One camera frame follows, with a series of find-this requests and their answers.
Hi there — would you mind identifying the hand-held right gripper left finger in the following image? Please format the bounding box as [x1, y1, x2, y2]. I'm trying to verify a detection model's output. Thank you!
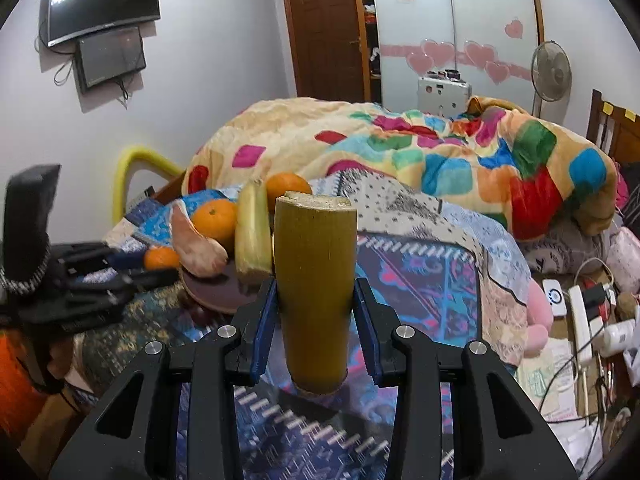
[50, 277, 279, 480]

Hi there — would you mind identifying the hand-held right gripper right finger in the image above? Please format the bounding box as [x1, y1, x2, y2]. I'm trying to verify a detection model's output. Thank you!
[352, 277, 581, 480]

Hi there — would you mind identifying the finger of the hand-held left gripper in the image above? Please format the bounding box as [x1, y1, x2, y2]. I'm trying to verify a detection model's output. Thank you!
[65, 267, 184, 312]
[52, 241, 148, 282]

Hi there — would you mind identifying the small orange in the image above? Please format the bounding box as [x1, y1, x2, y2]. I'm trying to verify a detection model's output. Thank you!
[144, 246, 181, 271]

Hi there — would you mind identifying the purple plate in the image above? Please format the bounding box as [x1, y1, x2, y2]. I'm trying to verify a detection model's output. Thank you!
[177, 260, 277, 317]

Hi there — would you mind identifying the peeled pomelo segment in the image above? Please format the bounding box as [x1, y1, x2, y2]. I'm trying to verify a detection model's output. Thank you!
[170, 202, 230, 279]

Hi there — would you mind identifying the yellow sugarcane piece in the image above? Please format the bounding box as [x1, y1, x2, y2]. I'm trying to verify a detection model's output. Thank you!
[234, 178, 275, 287]
[272, 191, 359, 396]

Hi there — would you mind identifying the medium orange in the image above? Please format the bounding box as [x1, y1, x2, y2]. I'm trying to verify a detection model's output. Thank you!
[192, 199, 239, 253]

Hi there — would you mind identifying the large orange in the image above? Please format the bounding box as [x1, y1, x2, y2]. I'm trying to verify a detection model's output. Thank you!
[265, 172, 314, 212]

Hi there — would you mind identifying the blue patterned cloth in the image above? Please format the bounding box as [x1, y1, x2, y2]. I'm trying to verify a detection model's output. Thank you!
[80, 170, 532, 480]

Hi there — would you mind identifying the orange garment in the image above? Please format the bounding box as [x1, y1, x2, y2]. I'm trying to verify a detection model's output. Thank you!
[0, 329, 53, 448]

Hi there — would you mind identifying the colourful patchwork blanket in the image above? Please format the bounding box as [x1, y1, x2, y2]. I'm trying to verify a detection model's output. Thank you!
[182, 96, 624, 240]

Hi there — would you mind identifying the grey pillow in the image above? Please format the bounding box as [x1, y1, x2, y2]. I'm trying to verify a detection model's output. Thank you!
[517, 214, 617, 277]

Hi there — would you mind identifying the white power strip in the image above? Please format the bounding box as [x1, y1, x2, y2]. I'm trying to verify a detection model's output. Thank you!
[569, 285, 609, 367]

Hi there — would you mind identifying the small white appliance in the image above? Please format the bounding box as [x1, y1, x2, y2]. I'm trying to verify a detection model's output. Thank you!
[417, 75, 474, 119]

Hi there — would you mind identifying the pink bag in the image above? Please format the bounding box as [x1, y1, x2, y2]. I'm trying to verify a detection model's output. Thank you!
[606, 226, 640, 292]

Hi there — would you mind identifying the brown wooden door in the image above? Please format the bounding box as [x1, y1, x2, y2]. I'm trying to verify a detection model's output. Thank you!
[280, 0, 374, 104]

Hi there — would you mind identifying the standing fan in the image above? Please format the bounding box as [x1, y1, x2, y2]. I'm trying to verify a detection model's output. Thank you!
[529, 40, 573, 120]

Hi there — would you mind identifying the wooden headboard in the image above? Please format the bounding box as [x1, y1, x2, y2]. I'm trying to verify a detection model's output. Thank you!
[585, 88, 640, 167]

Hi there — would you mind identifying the wooden wardrobe with sliding doors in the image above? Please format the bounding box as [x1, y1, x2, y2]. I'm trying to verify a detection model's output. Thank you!
[260, 0, 547, 111]

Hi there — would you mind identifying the yellow foam bed rail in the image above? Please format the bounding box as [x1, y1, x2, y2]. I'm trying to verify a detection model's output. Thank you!
[112, 145, 184, 224]

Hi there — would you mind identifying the small black wall monitor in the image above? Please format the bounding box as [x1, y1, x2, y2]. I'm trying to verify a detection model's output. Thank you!
[73, 25, 148, 93]

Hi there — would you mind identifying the wall-mounted black television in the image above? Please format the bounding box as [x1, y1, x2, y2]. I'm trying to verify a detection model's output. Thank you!
[47, 0, 162, 49]

